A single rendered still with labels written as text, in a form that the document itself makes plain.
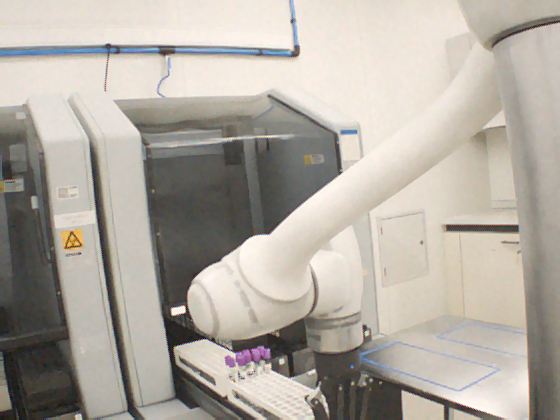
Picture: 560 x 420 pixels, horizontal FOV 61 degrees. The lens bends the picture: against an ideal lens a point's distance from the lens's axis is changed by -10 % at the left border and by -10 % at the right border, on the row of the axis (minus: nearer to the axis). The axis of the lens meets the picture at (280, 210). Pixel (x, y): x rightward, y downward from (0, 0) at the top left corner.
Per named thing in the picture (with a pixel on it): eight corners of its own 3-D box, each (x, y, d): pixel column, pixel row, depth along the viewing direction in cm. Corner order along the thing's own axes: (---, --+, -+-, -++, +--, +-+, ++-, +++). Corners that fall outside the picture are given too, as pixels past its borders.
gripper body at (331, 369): (341, 335, 86) (346, 385, 87) (300, 348, 82) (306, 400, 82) (371, 343, 80) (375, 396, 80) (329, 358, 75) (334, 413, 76)
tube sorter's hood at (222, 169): (118, 292, 170) (96, 107, 167) (269, 263, 202) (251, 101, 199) (168, 319, 127) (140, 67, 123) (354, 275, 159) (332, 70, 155)
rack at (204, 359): (176, 368, 135) (172, 346, 135) (208, 359, 141) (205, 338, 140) (223, 401, 110) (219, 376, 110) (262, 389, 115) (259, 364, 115)
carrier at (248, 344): (265, 344, 145) (262, 324, 145) (269, 345, 143) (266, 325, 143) (229, 354, 139) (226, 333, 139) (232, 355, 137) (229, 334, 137)
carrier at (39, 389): (72, 392, 116) (68, 369, 116) (74, 395, 114) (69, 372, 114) (27, 402, 110) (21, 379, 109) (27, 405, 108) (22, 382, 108)
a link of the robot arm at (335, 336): (292, 315, 82) (296, 349, 82) (327, 324, 74) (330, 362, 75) (337, 302, 87) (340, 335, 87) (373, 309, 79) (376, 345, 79)
